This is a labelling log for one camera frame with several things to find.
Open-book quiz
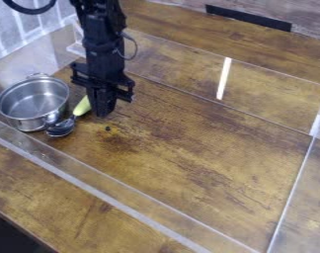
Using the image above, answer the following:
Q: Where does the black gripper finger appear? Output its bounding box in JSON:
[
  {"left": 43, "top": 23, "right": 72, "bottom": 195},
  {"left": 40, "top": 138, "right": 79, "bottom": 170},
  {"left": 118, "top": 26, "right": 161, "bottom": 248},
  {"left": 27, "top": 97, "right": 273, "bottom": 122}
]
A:
[
  {"left": 86, "top": 88, "right": 102, "bottom": 116},
  {"left": 103, "top": 89, "right": 116, "bottom": 116}
]

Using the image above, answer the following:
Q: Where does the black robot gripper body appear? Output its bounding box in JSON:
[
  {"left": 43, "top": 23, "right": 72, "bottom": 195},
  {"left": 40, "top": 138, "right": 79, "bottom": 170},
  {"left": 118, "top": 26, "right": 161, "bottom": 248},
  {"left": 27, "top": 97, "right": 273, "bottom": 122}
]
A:
[{"left": 68, "top": 36, "right": 137, "bottom": 104}]

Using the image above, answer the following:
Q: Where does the green handled metal spoon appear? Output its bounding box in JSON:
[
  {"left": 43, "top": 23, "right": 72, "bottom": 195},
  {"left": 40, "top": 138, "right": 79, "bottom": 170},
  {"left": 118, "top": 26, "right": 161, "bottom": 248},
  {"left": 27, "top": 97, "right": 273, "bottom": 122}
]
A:
[{"left": 46, "top": 96, "right": 91, "bottom": 137}]

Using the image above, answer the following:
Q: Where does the clear acrylic triangle stand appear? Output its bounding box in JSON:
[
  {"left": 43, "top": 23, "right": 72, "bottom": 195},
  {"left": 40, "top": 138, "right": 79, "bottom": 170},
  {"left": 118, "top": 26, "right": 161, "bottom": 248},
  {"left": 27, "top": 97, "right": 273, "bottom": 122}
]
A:
[{"left": 66, "top": 22, "right": 86, "bottom": 57}]

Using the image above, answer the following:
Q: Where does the small stainless steel pot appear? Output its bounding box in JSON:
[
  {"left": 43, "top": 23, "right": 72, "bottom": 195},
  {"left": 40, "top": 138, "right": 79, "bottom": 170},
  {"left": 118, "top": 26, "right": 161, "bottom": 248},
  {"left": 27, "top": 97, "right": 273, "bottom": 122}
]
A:
[{"left": 0, "top": 73, "right": 70, "bottom": 131}]

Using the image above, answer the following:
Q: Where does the clear acrylic front barrier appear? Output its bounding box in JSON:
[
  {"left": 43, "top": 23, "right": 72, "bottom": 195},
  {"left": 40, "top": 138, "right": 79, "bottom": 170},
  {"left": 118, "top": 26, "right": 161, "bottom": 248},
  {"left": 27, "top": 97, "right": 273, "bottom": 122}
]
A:
[{"left": 0, "top": 122, "right": 259, "bottom": 253}]

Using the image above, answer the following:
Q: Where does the clear acrylic barrier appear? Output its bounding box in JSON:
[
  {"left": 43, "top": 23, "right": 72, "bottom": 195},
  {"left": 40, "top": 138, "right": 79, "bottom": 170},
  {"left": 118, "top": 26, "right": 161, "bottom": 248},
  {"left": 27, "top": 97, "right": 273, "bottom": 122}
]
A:
[
  {"left": 266, "top": 110, "right": 320, "bottom": 253},
  {"left": 0, "top": 122, "right": 259, "bottom": 253}
]

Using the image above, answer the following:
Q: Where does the black strip on table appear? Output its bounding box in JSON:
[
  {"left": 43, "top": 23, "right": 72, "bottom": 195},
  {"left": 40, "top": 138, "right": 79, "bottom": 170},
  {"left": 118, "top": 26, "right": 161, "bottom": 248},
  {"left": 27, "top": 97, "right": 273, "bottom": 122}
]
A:
[{"left": 205, "top": 4, "right": 291, "bottom": 32}]

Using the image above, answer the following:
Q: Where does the clear acrylic right barrier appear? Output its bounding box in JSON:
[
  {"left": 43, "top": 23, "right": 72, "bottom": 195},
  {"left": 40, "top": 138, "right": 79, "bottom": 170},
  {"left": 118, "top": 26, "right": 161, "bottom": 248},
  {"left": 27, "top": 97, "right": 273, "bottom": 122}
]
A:
[{"left": 266, "top": 110, "right": 320, "bottom": 253}]

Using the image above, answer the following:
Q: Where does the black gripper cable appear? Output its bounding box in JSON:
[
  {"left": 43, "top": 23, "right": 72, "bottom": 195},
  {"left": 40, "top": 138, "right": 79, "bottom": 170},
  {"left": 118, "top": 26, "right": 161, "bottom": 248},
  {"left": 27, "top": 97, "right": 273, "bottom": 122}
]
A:
[{"left": 2, "top": 0, "right": 139, "bottom": 61}]

